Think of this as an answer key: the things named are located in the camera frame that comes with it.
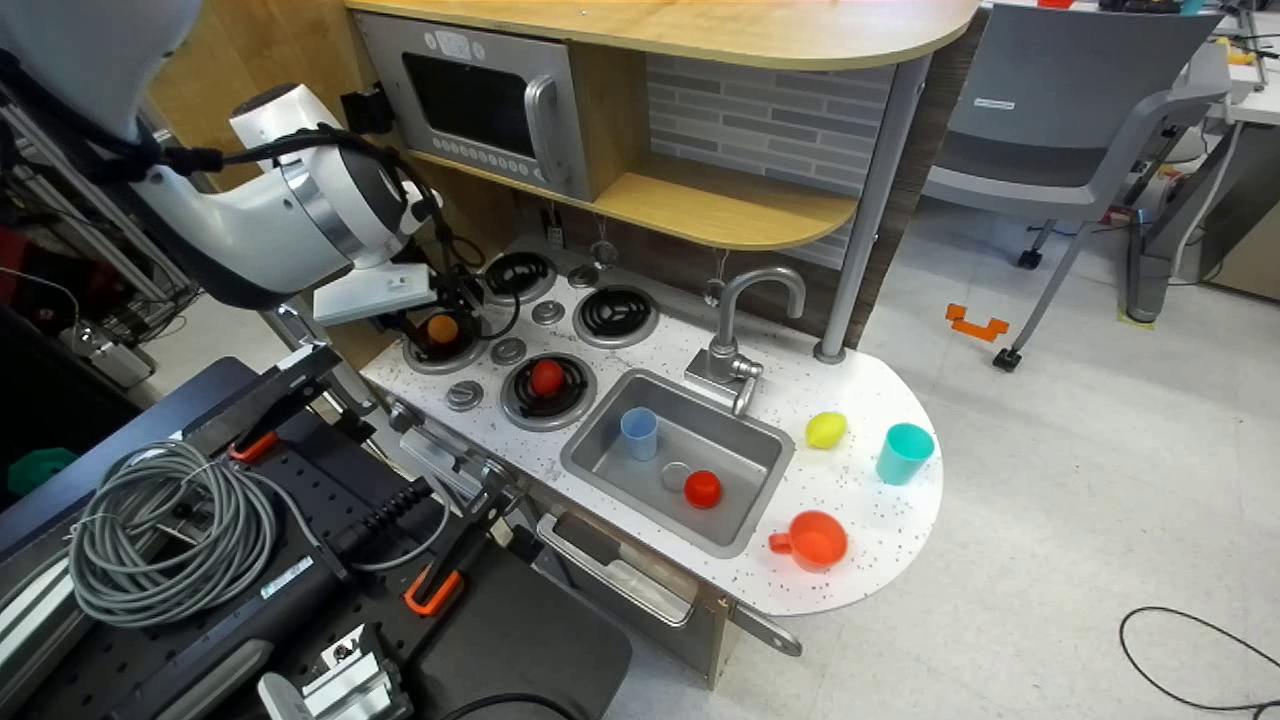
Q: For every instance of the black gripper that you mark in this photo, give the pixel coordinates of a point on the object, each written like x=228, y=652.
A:
x=445, y=289

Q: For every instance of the light orange toy ball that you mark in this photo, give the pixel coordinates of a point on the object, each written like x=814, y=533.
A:
x=440, y=329

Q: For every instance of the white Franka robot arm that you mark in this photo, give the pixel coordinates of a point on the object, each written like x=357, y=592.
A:
x=254, y=226

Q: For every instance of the black coil stove burner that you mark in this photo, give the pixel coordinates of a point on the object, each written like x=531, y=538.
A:
x=618, y=315
x=522, y=273
x=513, y=402
x=461, y=361

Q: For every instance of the grey stove knob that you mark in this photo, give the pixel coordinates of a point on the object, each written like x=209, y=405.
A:
x=466, y=393
x=551, y=315
x=586, y=273
x=509, y=354

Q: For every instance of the red toy ball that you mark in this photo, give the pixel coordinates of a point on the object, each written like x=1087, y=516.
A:
x=551, y=377

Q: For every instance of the small blue toy cup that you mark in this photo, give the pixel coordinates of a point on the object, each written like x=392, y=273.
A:
x=641, y=433

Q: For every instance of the grey toy microwave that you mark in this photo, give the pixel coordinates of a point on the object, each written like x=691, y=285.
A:
x=466, y=101

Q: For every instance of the grey toy faucet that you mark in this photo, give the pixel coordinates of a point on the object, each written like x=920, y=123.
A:
x=730, y=367

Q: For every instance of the red ball in sink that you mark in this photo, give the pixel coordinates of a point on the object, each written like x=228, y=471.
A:
x=700, y=489

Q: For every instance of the grey toy sink basin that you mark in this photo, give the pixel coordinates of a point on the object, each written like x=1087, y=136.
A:
x=746, y=463

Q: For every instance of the yellow toy ball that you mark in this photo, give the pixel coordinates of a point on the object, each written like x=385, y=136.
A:
x=824, y=429

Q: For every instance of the wooden toy kitchen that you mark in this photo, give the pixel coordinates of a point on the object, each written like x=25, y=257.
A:
x=864, y=533

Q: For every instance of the teal toy cup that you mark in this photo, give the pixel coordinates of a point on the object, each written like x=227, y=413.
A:
x=907, y=459

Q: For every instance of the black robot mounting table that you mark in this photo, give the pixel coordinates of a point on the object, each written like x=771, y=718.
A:
x=507, y=652

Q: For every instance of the green round object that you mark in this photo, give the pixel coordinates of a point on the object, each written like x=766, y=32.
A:
x=37, y=471

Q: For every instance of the orange plastic piece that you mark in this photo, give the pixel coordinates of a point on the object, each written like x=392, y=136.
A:
x=976, y=327

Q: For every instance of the grey office chair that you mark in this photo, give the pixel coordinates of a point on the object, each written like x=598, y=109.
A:
x=1067, y=107

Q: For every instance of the grey metal cabinet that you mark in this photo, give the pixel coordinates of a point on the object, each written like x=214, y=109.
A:
x=1247, y=215

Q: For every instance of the silver metal bracket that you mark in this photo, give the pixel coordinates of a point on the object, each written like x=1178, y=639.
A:
x=341, y=679

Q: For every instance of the grey kitchen support post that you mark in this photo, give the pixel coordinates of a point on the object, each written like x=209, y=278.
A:
x=875, y=200

